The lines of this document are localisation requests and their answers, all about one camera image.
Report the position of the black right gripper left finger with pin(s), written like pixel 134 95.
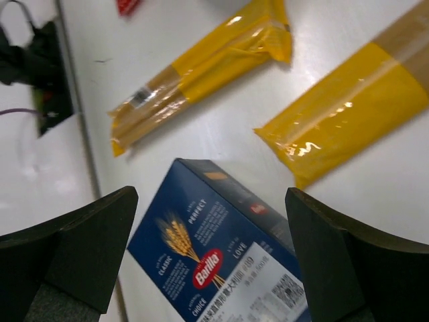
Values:
pixel 65 269

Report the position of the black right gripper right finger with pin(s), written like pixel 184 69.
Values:
pixel 352 271

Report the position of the red fusilli bag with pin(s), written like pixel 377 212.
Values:
pixel 126 7

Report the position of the blue Barilla pasta box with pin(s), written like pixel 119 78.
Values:
pixel 216 251

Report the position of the yellow spaghetti pack right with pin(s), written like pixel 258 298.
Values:
pixel 379 88

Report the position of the yellow spaghetti pack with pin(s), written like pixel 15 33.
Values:
pixel 257 33
pixel 379 88

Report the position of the yellow spaghetti pack left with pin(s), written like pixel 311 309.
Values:
pixel 257 33

